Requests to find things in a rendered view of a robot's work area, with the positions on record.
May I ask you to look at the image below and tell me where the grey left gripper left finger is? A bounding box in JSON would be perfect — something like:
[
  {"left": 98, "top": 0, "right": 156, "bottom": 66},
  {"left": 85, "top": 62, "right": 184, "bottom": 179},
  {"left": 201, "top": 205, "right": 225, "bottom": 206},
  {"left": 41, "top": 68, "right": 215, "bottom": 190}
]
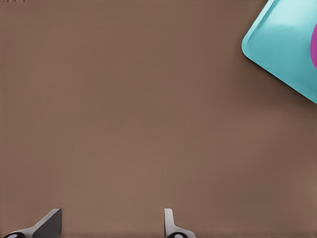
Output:
[{"left": 1, "top": 208, "right": 62, "bottom": 238}]

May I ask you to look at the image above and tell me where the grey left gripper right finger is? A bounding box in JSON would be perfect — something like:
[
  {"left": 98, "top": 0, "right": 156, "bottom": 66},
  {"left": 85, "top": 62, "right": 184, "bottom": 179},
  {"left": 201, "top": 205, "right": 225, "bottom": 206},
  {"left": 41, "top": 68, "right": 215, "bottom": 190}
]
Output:
[{"left": 163, "top": 208, "right": 196, "bottom": 238}]

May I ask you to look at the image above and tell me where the teal tray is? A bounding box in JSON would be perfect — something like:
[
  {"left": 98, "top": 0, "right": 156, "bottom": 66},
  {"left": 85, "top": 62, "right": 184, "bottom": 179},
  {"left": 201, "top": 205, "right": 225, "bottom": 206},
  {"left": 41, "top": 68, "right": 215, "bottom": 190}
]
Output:
[{"left": 241, "top": 0, "right": 317, "bottom": 104}]

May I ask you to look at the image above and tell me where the magenta plate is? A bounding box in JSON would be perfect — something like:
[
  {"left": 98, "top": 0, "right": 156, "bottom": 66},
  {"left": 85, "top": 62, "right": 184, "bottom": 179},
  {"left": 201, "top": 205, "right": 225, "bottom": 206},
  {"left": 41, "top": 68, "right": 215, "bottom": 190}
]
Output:
[{"left": 310, "top": 22, "right": 317, "bottom": 69}]

